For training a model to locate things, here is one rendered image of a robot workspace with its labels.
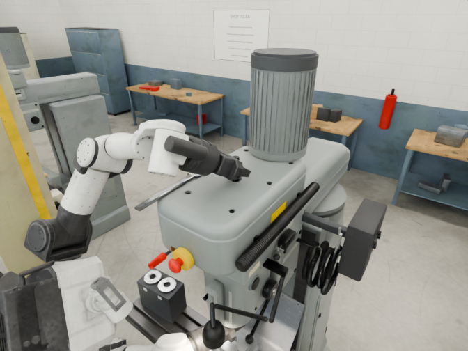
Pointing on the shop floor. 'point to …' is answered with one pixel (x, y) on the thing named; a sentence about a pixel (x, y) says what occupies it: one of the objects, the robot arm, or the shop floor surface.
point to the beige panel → (19, 182)
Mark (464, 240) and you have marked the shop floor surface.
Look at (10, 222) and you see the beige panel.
